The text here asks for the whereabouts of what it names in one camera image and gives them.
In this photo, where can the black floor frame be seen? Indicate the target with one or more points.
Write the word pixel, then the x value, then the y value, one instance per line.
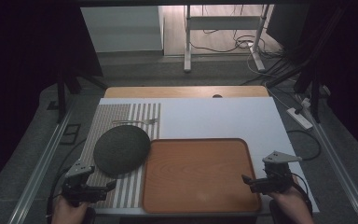
pixel 70 133

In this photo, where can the white board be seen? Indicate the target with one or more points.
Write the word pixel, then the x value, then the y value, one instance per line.
pixel 217 118

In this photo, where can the aluminium rail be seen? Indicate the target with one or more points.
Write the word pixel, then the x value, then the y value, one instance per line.
pixel 338 168
pixel 43 161

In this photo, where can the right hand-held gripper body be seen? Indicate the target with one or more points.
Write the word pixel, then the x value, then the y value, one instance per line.
pixel 276 177

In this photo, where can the white power strip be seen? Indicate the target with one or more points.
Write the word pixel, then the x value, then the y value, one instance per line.
pixel 299 118

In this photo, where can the black metal stand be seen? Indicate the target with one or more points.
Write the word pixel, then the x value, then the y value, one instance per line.
pixel 315 93
pixel 61 93

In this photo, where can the striped placemat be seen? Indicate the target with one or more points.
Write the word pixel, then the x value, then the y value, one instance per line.
pixel 113 113

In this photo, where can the metal fork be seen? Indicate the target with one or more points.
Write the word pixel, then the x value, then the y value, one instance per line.
pixel 135 121

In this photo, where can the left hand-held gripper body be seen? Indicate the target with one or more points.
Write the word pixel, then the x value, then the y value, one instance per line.
pixel 76 186

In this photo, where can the dark round plate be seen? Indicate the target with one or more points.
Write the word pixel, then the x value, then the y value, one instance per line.
pixel 121 150

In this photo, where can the white desk frame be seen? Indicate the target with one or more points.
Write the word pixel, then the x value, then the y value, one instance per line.
pixel 223 22

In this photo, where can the wooden tray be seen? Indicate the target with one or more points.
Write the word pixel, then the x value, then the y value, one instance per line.
pixel 199 174

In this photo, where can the white cabinet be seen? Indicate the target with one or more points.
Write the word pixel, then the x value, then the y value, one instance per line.
pixel 121 29

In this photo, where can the person's right hand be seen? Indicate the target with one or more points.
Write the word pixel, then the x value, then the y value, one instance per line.
pixel 290 205

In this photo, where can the dark cabinet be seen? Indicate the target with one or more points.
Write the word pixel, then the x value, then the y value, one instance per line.
pixel 287 25

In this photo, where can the person's left hand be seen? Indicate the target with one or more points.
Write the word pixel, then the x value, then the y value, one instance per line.
pixel 68 211

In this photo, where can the wooden table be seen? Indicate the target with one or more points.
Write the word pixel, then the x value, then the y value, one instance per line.
pixel 174 92

